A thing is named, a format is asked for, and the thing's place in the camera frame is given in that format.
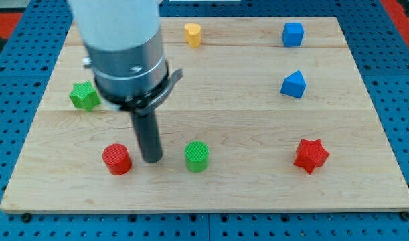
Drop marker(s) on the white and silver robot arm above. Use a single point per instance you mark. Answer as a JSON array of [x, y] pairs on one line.
[[124, 43]]

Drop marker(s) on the red star block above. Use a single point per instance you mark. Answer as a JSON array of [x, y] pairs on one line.
[[310, 155]]

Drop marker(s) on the green star block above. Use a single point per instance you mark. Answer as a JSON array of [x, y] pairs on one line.
[[84, 96]]

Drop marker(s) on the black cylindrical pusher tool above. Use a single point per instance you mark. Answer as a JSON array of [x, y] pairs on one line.
[[148, 137]]

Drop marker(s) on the light wooden board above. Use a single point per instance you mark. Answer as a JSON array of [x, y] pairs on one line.
[[229, 98]]

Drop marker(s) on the yellow heart block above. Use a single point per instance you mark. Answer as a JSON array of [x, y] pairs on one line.
[[192, 33]]

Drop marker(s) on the blue pentagon block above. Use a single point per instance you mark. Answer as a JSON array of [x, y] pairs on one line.
[[294, 85]]

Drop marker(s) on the blue cube block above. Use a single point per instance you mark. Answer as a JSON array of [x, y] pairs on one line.
[[292, 34]]

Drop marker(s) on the red cylinder block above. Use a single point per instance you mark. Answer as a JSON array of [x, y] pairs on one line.
[[116, 158]]

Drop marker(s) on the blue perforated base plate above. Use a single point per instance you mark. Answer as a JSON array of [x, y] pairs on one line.
[[382, 57]]

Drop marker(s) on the green cylinder block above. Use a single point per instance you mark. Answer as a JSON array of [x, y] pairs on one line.
[[196, 156]]

